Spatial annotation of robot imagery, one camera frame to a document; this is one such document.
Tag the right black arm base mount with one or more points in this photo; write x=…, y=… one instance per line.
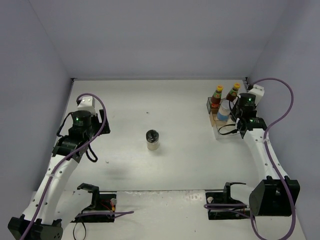
x=230, y=203

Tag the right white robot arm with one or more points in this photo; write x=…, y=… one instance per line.
x=275, y=194

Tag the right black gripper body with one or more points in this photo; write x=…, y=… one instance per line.
x=235, y=110

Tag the silver lid jar blue label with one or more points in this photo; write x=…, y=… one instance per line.
x=224, y=111

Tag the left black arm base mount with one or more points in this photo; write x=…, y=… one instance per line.
x=101, y=201

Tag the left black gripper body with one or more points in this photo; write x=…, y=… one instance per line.
x=104, y=122

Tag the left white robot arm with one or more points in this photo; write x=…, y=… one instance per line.
x=45, y=218

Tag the clear tiered organizer tray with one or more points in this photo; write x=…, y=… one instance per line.
x=221, y=129

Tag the red sauce bottle yellow cap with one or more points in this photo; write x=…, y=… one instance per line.
x=216, y=97

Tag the black cap white powder jar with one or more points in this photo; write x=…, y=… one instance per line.
x=152, y=139

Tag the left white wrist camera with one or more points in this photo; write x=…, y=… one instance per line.
x=86, y=103

